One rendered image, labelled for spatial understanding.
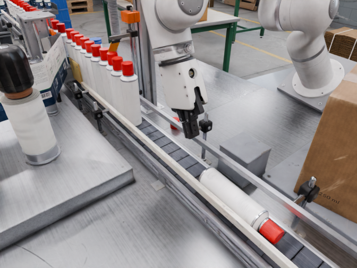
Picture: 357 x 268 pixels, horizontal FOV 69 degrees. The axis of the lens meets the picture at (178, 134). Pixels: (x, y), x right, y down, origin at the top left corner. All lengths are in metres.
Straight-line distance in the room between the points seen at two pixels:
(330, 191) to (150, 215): 0.42
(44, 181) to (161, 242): 0.33
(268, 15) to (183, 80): 0.49
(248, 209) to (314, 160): 0.20
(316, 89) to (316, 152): 0.58
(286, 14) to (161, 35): 0.49
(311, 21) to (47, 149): 0.81
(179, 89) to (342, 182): 0.40
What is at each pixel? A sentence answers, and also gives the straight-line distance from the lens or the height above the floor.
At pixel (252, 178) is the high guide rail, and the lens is 0.57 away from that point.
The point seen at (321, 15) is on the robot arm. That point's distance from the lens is 0.89.
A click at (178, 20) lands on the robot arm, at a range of 0.46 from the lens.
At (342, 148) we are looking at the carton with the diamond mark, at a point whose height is 1.02.
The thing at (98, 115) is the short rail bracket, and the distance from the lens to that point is 0.88.
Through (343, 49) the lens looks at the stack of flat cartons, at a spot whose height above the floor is 0.14.
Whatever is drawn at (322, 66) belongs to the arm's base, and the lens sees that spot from 1.10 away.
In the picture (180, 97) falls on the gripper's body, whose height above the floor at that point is 1.10.
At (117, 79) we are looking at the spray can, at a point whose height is 1.03.
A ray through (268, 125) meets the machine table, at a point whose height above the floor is 0.83.
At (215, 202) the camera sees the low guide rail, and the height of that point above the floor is 0.91.
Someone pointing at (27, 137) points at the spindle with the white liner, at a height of 0.97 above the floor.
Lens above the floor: 1.35
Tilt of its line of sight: 36 degrees down
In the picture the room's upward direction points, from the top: straight up
